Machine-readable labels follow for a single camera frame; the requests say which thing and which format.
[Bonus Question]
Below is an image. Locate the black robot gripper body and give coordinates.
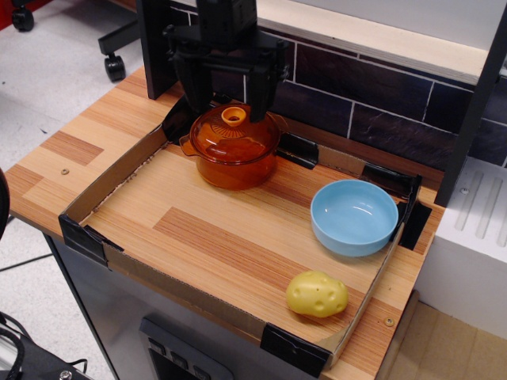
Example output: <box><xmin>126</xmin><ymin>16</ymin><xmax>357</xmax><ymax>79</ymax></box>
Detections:
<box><xmin>163</xmin><ymin>1</ymin><xmax>288</xmax><ymax>82</ymax></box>

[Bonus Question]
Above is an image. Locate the black caster wheel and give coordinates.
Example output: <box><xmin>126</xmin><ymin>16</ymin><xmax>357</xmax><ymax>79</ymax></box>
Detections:
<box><xmin>11</xmin><ymin>0</ymin><xmax>35</xmax><ymax>32</ymax></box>

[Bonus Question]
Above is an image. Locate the orange transparent pot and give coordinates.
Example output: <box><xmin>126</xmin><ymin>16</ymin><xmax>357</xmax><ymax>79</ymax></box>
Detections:
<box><xmin>183</xmin><ymin>112</ymin><xmax>288</xmax><ymax>190</ymax></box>

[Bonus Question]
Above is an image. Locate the cardboard fence with black tape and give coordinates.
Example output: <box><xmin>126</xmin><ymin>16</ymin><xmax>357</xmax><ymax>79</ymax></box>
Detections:
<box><xmin>58</xmin><ymin>109</ymin><xmax>442</xmax><ymax>379</ymax></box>

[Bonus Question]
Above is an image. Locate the orange transparent pot lid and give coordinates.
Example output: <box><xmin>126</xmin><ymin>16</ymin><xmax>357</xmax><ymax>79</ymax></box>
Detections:
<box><xmin>180</xmin><ymin>104</ymin><xmax>280</xmax><ymax>165</ymax></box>

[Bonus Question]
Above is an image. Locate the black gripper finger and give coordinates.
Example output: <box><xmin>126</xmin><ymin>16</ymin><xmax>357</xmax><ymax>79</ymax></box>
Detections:
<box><xmin>246</xmin><ymin>67</ymin><xmax>278</xmax><ymax>123</ymax></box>
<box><xmin>173</xmin><ymin>55</ymin><xmax>213</xmax><ymax>114</ymax></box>

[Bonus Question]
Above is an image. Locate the grey control panel with buttons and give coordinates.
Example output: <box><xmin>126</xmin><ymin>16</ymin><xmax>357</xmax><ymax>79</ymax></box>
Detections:
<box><xmin>139</xmin><ymin>317</ymin><xmax>234</xmax><ymax>380</ymax></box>

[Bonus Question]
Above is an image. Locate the black office chair base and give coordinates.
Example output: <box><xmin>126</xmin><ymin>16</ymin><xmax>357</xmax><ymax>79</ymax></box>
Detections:
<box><xmin>98</xmin><ymin>20</ymin><xmax>140</xmax><ymax>82</ymax></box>

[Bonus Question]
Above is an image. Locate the black left vertical post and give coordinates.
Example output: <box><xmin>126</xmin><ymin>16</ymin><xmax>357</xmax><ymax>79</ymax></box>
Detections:
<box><xmin>136</xmin><ymin>0</ymin><xmax>177</xmax><ymax>100</ymax></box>

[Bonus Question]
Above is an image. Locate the black braided cable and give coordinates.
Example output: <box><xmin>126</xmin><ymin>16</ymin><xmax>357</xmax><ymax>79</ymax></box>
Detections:
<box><xmin>0</xmin><ymin>310</ymin><xmax>88</xmax><ymax>380</ymax></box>

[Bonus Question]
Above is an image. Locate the light blue bowl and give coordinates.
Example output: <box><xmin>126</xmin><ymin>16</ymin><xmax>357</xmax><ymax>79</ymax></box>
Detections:
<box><xmin>311</xmin><ymin>180</ymin><xmax>399</xmax><ymax>257</ymax></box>

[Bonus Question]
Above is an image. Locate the white ribbed drainer block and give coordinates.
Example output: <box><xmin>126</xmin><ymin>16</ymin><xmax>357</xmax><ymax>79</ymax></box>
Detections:
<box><xmin>415</xmin><ymin>158</ymin><xmax>506</xmax><ymax>338</ymax></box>

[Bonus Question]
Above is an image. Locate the yellow toy potato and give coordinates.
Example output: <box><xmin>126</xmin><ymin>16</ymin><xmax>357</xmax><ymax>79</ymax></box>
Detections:
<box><xmin>286</xmin><ymin>271</ymin><xmax>349</xmax><ymax>317</ymax></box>

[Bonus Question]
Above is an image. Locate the dark right vertical post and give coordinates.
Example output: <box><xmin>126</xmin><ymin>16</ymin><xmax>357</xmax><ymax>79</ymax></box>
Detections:
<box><xmin>434</xmin><ymin>8</ymin><xmax>506</xmax><ymax>207</ymax></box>

